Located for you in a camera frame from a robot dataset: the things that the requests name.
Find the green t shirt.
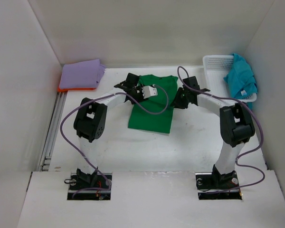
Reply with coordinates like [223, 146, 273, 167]
[128, 75, 178, 134]

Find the lavender t shirt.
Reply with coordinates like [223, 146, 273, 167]
[58, 59, 106, 89]

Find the teal t shirt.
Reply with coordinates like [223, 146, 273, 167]
[224, 53, 258, 100]

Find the orange t shirt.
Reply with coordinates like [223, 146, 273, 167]
[57, 87, 96, 93]

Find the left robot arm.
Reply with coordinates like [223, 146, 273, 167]
[74, 73, 158, 167]

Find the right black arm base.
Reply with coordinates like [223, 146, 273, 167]
[195, 172, 242, 200]

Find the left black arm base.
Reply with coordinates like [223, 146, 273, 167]
[64, 173, 111, 201]

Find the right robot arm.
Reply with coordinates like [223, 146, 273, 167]
[171, 76, 255, 188]

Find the white laundry basket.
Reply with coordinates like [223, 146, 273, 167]
[202, 55, 257, 109]

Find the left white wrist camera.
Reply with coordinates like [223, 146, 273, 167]
[142, 85, 158, 99]

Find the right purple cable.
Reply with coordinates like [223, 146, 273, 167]
[177, 65, 266, 193]

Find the purple cable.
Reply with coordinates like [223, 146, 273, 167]
[59, 84, 170, 200]
[177, 65, 266, 193]

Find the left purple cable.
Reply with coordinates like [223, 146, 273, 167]
[59, 84, 170, 200]

